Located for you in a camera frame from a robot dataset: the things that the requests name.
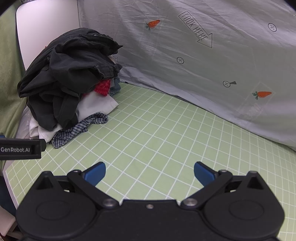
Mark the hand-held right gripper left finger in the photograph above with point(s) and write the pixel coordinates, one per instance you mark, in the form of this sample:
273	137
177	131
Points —
96	173

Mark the blue checked shirt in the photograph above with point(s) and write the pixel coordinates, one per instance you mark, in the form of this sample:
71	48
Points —
69	134

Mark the blue denim garment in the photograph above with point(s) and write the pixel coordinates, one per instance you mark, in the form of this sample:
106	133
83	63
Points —
115	87

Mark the green grid mat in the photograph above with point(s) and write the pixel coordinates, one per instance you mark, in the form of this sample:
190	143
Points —
150	139

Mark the black pants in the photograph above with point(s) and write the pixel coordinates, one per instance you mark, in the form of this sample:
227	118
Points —
69	69

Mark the grey carrot print sheet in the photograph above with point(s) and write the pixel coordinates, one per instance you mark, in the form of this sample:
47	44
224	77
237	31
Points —
161	46

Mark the red garment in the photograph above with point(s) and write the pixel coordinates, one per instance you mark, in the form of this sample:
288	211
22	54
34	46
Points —
103	88

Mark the white plastic stool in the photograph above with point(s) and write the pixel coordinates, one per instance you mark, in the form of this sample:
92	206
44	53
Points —
7	220

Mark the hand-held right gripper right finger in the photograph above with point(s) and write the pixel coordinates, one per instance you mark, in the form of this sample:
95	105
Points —
203	173

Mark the green cloth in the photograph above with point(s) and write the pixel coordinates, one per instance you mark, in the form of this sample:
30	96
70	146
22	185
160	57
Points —
9	81

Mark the dark teal cloth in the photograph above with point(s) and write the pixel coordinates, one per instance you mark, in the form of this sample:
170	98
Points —
5	192

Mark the white garment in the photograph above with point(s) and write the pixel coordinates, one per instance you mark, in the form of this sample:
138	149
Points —
92	106

